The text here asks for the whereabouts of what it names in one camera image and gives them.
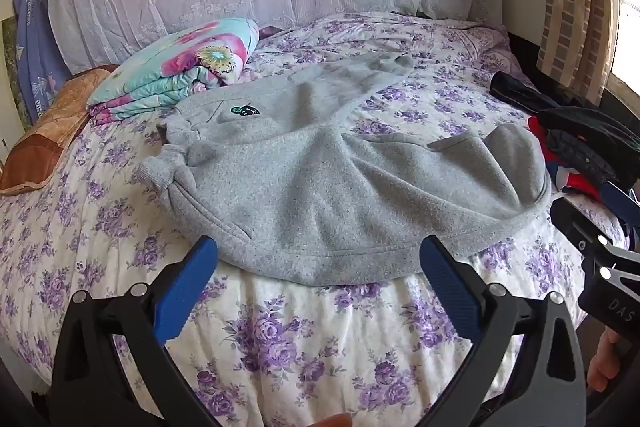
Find red and blue clothing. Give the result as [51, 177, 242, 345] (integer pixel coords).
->
[527, 116, 640, 228]

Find person's right hand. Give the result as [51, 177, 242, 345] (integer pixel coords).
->
[586, 329, 625, 394]

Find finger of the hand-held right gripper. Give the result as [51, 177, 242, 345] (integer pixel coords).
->
[549, 196, 640, 290]

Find person's left hand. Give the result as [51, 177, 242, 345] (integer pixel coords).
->
[306, 412, 355, 427]

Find folded floral blanket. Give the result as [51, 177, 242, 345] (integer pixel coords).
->
[86, 18, 261, 124]

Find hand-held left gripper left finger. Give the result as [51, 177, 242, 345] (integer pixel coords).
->
[49, 234, 221, 427]

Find purple floral bed sheet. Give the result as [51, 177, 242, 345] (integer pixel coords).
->
[0, 12, 632, 427]

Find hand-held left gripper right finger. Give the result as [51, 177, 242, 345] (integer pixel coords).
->
[419, 234, 588, 427]

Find black knit garment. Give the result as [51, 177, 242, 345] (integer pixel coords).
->
[537, 106, 640, 190]

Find blue printed cloth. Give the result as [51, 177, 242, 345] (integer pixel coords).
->
[12, 0, 71, 124]

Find window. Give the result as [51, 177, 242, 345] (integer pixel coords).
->
[606, 0, 640, 94]

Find striped beige curtain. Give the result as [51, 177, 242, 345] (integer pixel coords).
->
[536, 0, 621, 104]

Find brown pillow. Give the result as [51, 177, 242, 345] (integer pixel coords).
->
[0, 64, 121, 196]

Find grey fleece sweatshirt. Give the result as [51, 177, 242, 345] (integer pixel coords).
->
[137, 53, 553, 287]

